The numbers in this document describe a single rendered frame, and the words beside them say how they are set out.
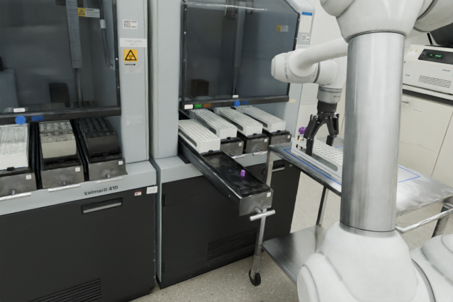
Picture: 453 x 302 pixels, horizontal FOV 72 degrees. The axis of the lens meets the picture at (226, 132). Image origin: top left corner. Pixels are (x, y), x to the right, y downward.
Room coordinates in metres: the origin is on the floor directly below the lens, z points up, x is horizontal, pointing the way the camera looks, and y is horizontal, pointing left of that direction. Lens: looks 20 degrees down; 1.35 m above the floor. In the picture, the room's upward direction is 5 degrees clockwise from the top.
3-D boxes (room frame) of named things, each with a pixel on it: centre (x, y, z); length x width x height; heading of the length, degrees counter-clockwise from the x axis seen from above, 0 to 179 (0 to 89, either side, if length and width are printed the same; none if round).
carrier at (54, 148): (1.05, 0.62, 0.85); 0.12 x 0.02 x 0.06; 122
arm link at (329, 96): (1.20, -0.39, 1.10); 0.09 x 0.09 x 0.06
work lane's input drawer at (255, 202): (1.18, 0.05, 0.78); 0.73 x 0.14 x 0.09; 32
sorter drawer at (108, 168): (1.33, 0.61, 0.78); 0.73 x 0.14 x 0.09; 32
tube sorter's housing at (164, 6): (1.83, 0.18, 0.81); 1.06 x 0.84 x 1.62; 32
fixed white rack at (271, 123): (1.66, -0.19, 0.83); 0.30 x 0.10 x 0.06; 32
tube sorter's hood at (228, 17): (1.66, 0.07, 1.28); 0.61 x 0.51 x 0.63; 122
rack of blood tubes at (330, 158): (1.17, -0.41, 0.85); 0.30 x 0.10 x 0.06; 29
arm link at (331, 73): (1.20, -0.38, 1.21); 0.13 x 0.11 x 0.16; 96
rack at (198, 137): (1.33, 0.14, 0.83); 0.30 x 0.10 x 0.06; 32
